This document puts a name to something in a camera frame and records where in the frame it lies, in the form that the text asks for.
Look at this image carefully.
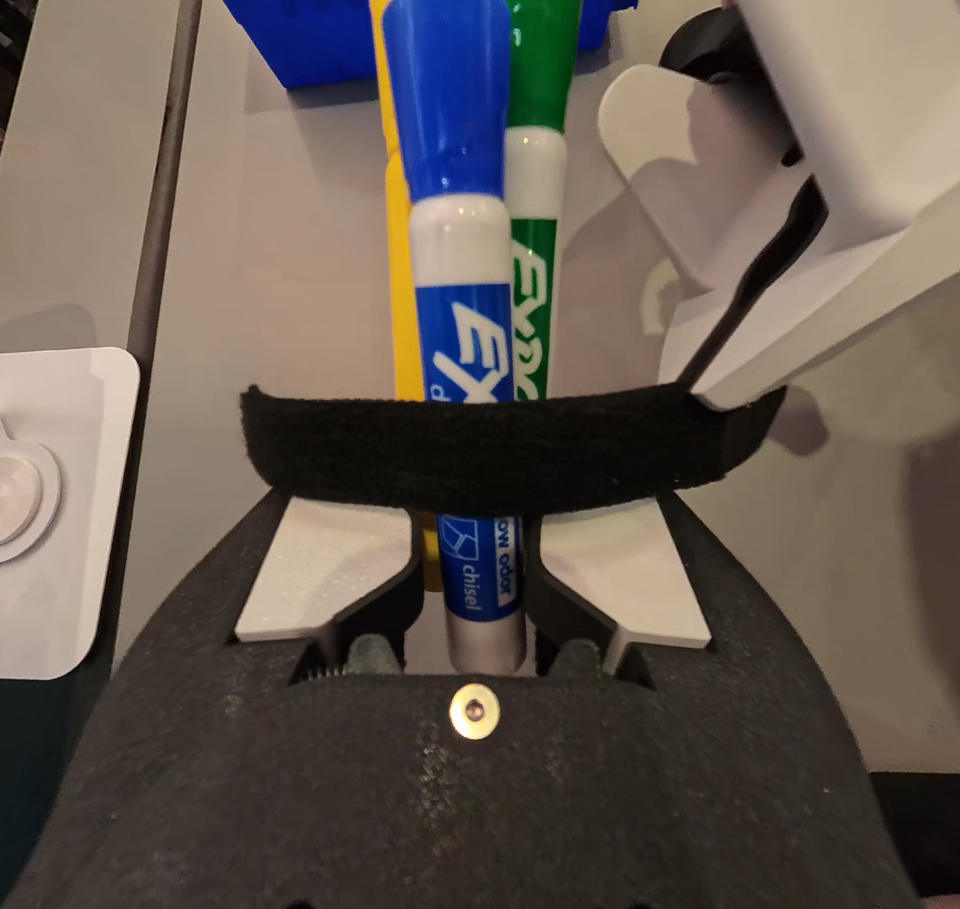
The yellow dry erase marker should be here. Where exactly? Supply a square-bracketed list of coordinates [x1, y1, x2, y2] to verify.
[367, 0, 444, 594]

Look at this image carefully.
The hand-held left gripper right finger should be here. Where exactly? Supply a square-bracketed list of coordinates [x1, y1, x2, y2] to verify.
[525, 492, 712, 651]

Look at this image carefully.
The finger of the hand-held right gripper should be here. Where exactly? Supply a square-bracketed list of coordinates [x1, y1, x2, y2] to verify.
[688, 0, 960, 409]
[597, 65, 826, 389]

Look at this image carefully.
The blue plastic bin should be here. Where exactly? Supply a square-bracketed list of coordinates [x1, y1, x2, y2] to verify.
[187, 0, 646, 90]

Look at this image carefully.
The green dry erase marker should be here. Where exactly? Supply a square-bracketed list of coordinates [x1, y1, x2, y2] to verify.
[471, 0, 588, 408]

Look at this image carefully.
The black armrest pad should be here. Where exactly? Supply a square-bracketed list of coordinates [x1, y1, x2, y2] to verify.
[658, 7, 755, 87]
[868, 770, 960, 899]

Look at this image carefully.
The black hook-and-loop strap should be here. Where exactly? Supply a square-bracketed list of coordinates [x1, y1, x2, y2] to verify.
[240, 380, 787, 518]

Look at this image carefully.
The white mounting plate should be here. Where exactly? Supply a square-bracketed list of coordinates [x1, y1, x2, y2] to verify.
[0, 346, 141, 681]

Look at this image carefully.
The blue dry erase marker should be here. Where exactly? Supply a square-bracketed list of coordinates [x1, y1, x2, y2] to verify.
[381, 0, 528, 678]

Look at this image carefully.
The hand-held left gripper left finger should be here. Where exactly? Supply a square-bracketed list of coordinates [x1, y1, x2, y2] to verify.
[234, 492, 425, 644]

